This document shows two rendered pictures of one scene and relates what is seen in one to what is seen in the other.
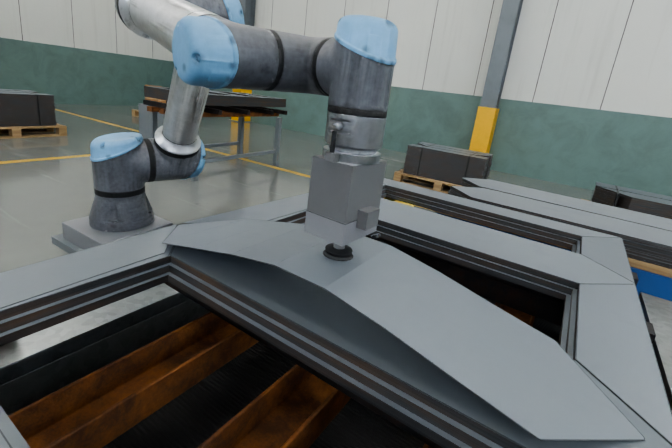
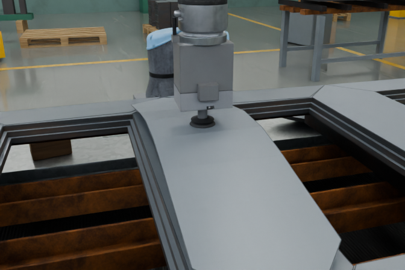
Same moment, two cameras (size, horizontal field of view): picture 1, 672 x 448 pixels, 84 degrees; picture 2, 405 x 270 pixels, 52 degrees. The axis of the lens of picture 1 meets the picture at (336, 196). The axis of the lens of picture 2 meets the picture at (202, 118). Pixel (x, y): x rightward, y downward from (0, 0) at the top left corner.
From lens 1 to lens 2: 45 cm
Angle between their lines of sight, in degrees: 41
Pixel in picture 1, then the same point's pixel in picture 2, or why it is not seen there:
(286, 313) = (153, 159)
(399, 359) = not seen: hidden behind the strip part
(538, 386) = (250, 249)
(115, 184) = (158, 67)
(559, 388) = (272, 260)
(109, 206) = (154, 84)
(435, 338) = (197, 189)
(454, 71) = not seen: outside the picture
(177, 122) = not seen: hidden behind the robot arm
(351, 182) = (181, 59)
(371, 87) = not seen: outside the picture
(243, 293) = (144, 143)
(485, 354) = (230, 214)
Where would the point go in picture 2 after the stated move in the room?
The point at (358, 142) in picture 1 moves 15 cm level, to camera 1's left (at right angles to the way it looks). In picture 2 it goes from (188, 26) to (125, 17)
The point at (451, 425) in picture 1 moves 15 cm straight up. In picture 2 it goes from (172, 249) to (168, 137)
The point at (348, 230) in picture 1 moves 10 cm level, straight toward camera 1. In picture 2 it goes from (186, 99) to (133, 115)
